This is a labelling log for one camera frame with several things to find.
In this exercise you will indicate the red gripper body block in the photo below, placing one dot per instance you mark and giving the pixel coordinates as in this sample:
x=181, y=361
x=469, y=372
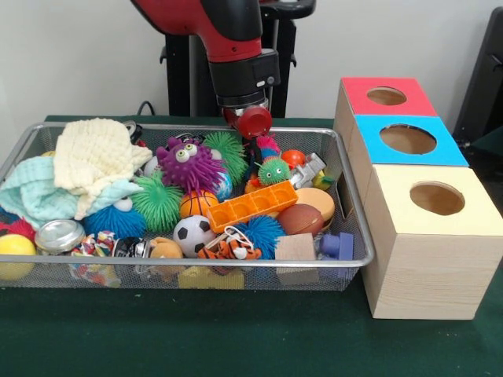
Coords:
x=254, y=122

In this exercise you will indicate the plain yellow ball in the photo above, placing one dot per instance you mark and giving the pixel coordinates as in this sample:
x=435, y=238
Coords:
x=14, y=256

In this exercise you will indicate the light teal knitted cloth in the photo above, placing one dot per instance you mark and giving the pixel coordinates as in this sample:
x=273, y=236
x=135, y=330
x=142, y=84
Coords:
x=31, y=196

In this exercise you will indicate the black chair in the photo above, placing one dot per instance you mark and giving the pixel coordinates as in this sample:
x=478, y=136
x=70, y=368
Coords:
x=483, y=78

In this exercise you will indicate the purple toy block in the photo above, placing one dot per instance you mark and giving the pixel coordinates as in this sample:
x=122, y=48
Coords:
x=336, y=246

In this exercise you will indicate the silver toy robot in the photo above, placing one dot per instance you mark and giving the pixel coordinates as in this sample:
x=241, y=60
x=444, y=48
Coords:
x=308, y=171

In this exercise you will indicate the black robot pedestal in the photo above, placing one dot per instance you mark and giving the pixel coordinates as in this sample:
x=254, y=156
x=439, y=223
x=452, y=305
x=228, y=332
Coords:
x=177, y=86

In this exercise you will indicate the black and white soccer ball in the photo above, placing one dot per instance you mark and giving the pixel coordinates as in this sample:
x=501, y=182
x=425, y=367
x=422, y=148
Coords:
x=193, y=236

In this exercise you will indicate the cream knitted cloth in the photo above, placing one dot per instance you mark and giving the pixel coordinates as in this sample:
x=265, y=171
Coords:
x=94, y=157

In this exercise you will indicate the blue spiky ball with eyes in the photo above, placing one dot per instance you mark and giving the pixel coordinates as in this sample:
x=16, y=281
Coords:
x=114, y=221

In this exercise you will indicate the wooden box with three holes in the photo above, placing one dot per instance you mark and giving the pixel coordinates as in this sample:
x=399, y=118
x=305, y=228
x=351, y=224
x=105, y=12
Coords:
x=424, y=267

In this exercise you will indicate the toy hamburger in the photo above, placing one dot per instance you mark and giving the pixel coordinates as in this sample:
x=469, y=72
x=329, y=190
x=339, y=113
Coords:
x=318, y=203

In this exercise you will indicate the dark green table cloth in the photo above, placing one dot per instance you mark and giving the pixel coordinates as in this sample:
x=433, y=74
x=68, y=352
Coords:
x=236, y=338

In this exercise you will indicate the purple spiky ball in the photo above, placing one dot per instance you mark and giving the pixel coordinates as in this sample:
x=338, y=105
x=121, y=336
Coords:
x=192, y=166

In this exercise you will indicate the green furry ball with eyes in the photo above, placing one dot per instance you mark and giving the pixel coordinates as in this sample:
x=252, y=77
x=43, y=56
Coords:
x=228, y=153

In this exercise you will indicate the silver metal can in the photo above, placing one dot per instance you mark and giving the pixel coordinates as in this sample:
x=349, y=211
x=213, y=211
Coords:
x=59, y=236

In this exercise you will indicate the shallow clear mesh bin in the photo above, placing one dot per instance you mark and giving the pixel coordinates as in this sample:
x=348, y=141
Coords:
x=346, y=259

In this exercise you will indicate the green spiky ball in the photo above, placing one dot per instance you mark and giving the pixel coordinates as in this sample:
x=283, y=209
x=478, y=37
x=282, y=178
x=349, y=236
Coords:
x=157, y=203

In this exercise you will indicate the small brown basketball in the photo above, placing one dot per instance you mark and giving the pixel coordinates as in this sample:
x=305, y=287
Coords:
x=299, y=220

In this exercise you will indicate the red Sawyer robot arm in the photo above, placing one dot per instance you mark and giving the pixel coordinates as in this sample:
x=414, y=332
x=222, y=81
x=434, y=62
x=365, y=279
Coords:
x=228, y=31

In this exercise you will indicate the small orange basketball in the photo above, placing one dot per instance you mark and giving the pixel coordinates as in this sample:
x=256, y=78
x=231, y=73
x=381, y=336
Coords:
x=196, y=204

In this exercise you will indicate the orange toy building block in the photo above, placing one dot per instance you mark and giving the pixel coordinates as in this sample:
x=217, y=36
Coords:
x=251, y=206

